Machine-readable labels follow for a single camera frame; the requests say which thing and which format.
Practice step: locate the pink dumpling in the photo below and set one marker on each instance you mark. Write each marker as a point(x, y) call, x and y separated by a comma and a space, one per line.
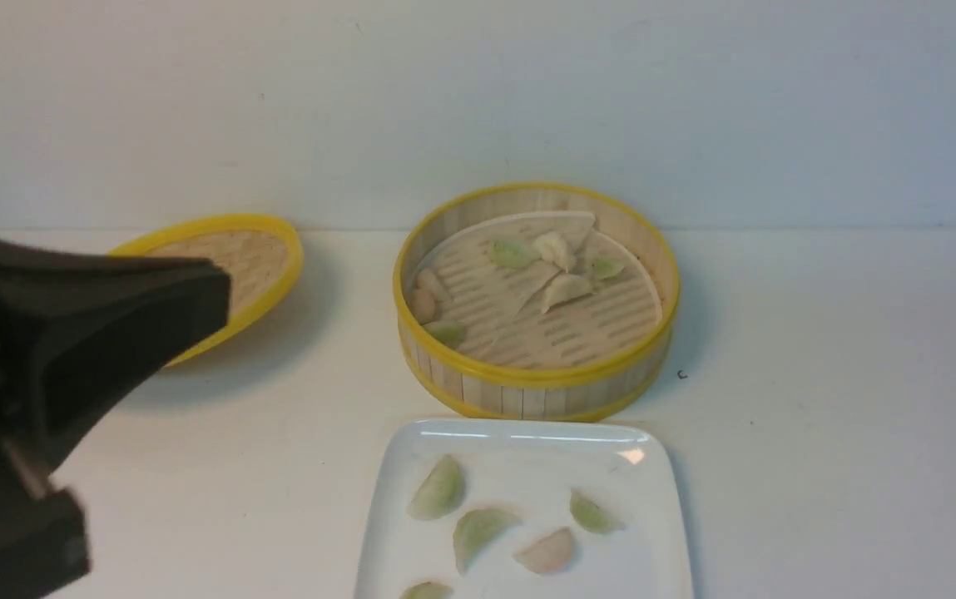
point(550, 554)

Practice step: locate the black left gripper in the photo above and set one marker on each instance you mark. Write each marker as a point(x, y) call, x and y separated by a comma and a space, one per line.
point(78, 333)

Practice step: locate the white dumpling centre steamer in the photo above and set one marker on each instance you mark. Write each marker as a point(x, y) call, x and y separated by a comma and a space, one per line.
point(553, 248)

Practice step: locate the small green dumpling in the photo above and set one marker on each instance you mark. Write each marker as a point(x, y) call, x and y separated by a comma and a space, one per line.
point(591, 515)

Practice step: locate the pink dumpling steamer edge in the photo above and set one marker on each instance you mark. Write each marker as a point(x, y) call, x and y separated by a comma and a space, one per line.
point(428, 280)

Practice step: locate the green dumpling in steamer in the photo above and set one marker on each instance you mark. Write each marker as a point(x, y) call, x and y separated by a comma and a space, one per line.
point(512, 254)

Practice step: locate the white square plate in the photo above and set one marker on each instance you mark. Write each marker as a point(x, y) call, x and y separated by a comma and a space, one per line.
point(530, 468)

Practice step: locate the green dumpling plate bottom edge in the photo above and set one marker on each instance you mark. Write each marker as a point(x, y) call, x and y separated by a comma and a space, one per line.
point(428, 590)

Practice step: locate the green dumpling steamer front left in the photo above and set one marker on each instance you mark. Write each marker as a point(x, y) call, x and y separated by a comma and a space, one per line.
point(447, 332)

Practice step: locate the green dumpling steamer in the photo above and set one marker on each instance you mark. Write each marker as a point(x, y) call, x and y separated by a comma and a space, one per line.
point(603, 268)
point(447, 332)

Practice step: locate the bamboo steamer basket yellow rim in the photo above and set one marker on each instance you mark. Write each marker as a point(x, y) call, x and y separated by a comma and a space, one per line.
point(581, 361)

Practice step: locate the bamboo steamer lid yellow rim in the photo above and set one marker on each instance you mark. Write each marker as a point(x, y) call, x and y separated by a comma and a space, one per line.
point(262, 254)

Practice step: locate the white dumpling front of steamer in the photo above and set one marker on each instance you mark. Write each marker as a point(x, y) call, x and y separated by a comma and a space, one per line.
point(563, 289)

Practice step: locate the green dumpling steamer right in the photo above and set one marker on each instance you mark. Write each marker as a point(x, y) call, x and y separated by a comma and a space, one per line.
point(603, 268)

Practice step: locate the pink dumpling steamer left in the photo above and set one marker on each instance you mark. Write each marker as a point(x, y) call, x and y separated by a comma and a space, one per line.
point(424, 305)

